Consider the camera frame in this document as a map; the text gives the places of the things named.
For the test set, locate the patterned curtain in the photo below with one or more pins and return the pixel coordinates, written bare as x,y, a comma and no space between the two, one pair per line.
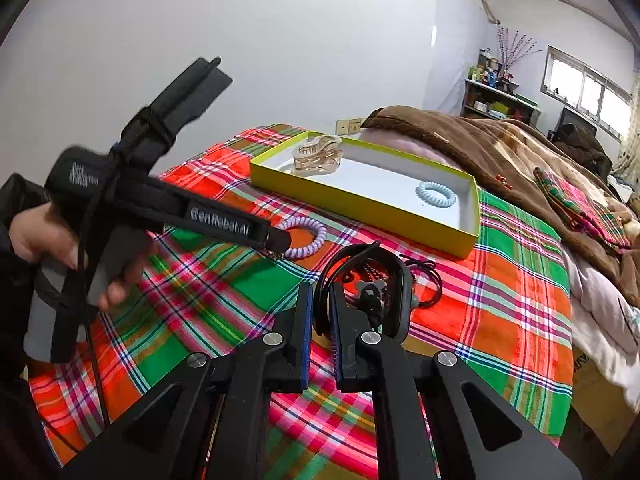
631,150

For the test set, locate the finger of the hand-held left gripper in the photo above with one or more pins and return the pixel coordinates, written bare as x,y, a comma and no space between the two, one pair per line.
280,244

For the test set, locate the green box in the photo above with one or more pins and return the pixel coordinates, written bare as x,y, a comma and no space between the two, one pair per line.
501,108

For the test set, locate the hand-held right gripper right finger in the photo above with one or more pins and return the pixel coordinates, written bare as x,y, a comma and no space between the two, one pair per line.
336,332

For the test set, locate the brown blanket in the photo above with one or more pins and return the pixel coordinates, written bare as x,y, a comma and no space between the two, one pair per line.
500,150

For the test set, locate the wall outlet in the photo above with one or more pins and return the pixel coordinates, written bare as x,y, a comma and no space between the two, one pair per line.
348,126

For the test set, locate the plaid blanket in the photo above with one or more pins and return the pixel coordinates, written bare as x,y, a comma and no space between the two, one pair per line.
210,290

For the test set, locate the person's left hand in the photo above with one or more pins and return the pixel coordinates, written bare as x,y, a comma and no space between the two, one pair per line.
40,232

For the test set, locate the wooden shelf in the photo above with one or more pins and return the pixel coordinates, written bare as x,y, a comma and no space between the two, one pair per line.
500,95

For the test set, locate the black monitor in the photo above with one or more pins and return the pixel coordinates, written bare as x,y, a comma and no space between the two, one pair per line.
572,117

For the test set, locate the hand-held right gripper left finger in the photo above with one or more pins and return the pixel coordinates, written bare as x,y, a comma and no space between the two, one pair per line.
307,332

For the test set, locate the black wristband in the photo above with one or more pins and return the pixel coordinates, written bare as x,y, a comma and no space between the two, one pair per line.
406,285

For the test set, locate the dark jacket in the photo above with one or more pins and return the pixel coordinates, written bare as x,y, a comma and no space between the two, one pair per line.
585,147

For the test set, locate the window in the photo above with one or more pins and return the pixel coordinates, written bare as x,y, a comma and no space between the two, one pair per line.
590,92

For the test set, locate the folded plaid cloth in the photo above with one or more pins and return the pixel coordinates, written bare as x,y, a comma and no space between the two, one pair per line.
580,205

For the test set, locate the yellow cardboard box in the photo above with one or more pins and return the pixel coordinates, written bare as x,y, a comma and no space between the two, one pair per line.
380,180

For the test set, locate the group of bottles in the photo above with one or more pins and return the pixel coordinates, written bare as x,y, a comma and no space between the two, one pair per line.
487,72

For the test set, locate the beige hair claw clip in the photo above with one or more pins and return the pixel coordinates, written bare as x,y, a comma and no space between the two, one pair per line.
315,157

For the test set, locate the pink flower branches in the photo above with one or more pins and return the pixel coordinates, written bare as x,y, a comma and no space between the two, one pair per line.
515,47

